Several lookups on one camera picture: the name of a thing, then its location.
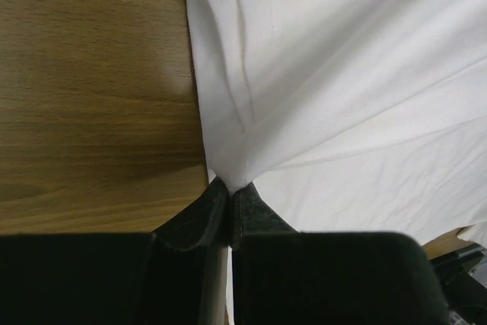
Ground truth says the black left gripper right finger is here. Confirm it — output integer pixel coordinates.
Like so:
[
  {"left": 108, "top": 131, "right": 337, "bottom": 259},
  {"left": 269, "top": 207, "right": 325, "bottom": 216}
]
[{"left": 229, "top": 183, "right": 296, "bottom": 247}]

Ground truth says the white t shirt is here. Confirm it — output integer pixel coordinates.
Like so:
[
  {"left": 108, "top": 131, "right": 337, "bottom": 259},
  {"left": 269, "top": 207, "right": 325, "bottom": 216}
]
[{"left": 186, "top": 0, "right": 486, "bottom": 244}]

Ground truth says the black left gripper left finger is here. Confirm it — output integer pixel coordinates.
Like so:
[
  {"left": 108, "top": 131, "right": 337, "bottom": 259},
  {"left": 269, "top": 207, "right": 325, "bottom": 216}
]
[{"left": 154, "top": 178, "right": 228, "bottom": 251}]

